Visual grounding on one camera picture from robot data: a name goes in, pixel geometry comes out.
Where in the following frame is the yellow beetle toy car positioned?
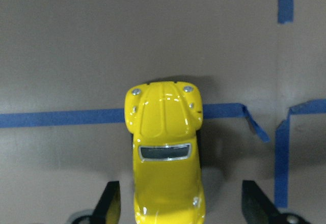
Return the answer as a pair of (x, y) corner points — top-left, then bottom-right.
(124, 81), (206, 223)

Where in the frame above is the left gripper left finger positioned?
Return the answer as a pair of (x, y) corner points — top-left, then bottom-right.
(91, 181), (121, 224)

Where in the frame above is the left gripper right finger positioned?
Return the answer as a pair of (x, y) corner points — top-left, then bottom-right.
(241, 180), (281, 224)

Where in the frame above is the brown paper table cover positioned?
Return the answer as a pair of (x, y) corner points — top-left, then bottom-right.
(1, 0), (325, 223)

